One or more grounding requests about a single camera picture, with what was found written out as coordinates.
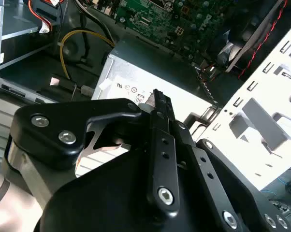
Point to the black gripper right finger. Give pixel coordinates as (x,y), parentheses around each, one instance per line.
(206,166)

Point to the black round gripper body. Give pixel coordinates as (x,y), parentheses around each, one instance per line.
(106,205)

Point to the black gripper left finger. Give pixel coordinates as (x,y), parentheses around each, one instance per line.
(51,116)

